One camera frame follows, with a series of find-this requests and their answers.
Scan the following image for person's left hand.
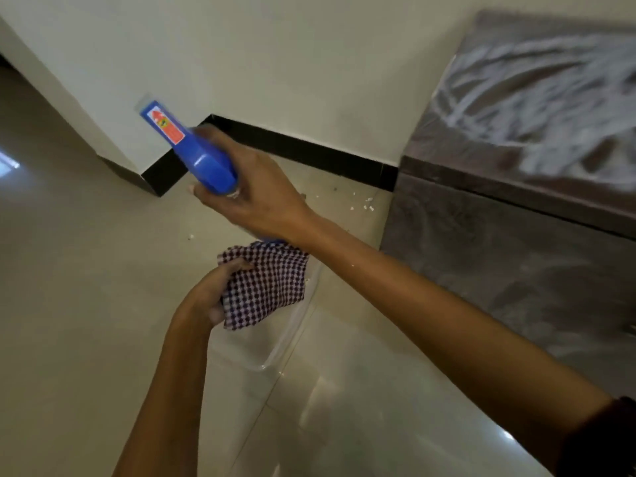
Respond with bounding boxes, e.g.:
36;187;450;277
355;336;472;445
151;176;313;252
180;257;255;329

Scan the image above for person's right hand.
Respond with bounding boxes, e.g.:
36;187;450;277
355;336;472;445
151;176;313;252
190;124;320;245

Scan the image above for blue clear spray bottle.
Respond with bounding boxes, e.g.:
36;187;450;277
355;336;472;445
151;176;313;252
136;96;321;373

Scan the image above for purple white checkered cloth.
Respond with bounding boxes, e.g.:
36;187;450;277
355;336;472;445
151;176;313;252
217;240;310;331

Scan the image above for person's right forearm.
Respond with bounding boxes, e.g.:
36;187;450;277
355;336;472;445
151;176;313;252
296;217;617;473

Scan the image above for person's left forearm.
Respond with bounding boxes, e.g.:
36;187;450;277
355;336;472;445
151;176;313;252
112;304;212;477

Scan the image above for black baseboard strip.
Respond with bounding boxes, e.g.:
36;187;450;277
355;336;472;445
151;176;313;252
97;113;399;197

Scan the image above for brown wooden cabinet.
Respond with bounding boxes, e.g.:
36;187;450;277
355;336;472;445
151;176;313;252
380;10;636;399

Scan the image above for dark sleeve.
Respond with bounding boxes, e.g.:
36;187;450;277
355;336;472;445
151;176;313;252
554;396;636;477

